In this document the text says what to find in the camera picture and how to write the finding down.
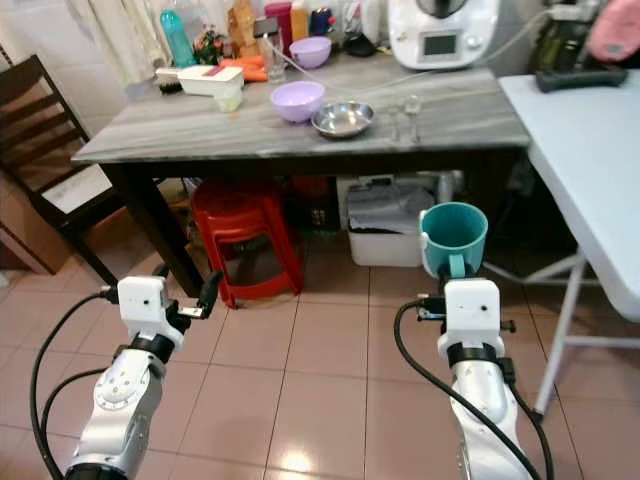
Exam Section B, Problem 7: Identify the black small dish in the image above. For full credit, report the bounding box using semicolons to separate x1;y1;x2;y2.
342;32;379;59

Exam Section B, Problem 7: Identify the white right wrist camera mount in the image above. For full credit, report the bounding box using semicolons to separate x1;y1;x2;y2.
444;278;505;350

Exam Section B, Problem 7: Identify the white folding table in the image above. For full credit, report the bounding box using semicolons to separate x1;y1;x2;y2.
482;72;640;417

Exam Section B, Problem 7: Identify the white plastic bin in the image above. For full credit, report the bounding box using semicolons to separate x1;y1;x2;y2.
344;179;427;269

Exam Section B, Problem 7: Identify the white kitchen cooking machine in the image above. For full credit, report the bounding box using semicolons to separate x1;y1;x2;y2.
387;0;502;72

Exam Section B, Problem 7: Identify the dark blue mug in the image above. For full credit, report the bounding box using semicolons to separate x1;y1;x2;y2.
307;7;336;39

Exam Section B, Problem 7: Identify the dark wooden chair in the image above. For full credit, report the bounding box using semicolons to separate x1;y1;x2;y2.
0;54;121;288

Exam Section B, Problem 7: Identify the teal water bottle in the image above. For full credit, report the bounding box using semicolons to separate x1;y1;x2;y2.
159;9;197;70

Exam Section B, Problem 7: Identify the tall clear glass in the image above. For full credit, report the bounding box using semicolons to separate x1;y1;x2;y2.
256;20;287;84

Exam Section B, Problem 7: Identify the dark table with marble top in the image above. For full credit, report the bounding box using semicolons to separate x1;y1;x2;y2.
71;48;533;299

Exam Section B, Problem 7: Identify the teal plastic cup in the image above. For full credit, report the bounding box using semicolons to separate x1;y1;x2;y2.
419;201;490;282

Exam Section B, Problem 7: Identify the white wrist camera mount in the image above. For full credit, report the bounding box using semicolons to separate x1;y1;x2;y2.
444;278;505;350
116;276;174;347

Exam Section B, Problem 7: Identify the white box with red lid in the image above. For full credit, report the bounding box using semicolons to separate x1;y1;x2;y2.
154;65;246;99

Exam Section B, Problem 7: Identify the dark red canister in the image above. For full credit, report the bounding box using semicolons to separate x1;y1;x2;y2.
264;1;294;41

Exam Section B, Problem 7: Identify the red plastic stool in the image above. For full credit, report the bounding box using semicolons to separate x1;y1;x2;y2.
189;181;305;310

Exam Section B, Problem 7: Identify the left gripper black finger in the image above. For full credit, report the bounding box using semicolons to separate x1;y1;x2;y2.
197;269;224;320

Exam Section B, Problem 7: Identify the stainless steel bowl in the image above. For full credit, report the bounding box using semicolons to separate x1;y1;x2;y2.
310;101;376;141

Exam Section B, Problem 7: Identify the pale yellow cup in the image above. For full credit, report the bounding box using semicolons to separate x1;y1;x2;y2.
216;88;246;114

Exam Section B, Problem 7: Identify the small purple bowl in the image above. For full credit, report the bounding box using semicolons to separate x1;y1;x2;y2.
288;36;334;71

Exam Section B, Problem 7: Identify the pink soft object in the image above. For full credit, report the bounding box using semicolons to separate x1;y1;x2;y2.
587;0;640;64

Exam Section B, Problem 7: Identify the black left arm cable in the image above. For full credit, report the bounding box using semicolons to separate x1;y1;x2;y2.
29;287;121;480

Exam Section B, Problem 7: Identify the large purple bowl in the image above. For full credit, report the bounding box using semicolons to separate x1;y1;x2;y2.
269;80;328;125

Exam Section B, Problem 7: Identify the small flower plant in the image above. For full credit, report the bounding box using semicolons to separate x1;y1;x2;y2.
192;27;230;67

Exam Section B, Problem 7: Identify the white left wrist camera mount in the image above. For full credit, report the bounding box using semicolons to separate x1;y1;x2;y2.
116;276;174;347

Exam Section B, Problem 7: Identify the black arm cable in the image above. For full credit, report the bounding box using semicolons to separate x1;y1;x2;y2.
392;300;557;480
29;287;121;480

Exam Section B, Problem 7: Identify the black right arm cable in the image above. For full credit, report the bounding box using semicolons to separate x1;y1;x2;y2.
392;300;557;480

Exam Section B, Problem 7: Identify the black flat device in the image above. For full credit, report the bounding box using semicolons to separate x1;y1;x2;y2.
534;67;630;95

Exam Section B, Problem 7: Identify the white hanging cloth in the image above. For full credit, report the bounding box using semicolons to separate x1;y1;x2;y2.
64;0;163;87

